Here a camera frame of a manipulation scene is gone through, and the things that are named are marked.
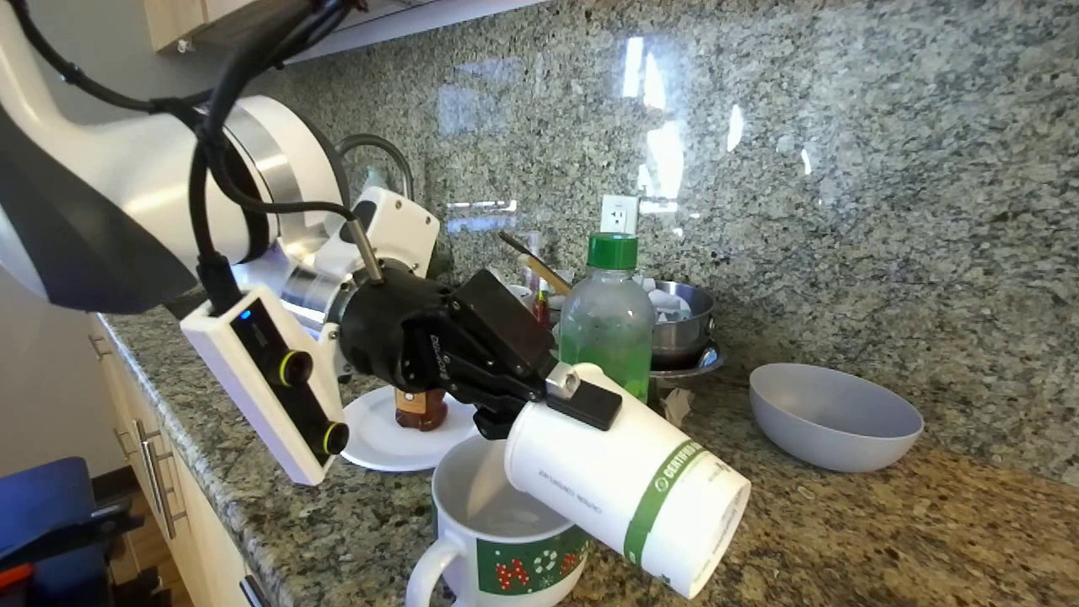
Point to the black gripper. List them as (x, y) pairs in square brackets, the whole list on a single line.
[(394, 331)]

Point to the white paper cup green stripe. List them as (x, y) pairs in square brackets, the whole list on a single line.
[(607, 474)]

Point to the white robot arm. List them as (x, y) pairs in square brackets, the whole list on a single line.
[(112, 171)]

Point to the white mug green band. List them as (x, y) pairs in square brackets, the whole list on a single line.
[(494, 561)]

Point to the honey bottle white cap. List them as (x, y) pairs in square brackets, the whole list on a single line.
[(424, 408)]

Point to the wooden utensil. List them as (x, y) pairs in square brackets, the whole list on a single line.
[(542, 263)]

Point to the green plastic bottle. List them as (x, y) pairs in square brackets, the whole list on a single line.
[(607, 324)]

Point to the white round plate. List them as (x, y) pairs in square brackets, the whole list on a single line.
[(382, 442)]

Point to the crumpled paper scrap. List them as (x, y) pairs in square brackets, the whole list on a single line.
[(678, 408)]

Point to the small metal bowl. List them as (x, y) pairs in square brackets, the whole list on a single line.
[(685, 322)]

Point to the curved steel faucet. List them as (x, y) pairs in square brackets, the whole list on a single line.
[(388, 145)]

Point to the grey shallow bowl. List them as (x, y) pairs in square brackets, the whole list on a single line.
[(831, 415)]

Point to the wooden base cabinet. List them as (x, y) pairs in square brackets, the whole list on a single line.
[(171, 526)]

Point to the wooden upper cabinet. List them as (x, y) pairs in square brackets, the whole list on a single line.
[(179, 18)]

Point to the blue fabric chair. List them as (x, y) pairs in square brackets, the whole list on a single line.
[(46, 517)]

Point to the white wall outlet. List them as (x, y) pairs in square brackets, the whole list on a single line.
[(617, 214)]

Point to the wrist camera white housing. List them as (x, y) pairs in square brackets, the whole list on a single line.
[(254, 372)]

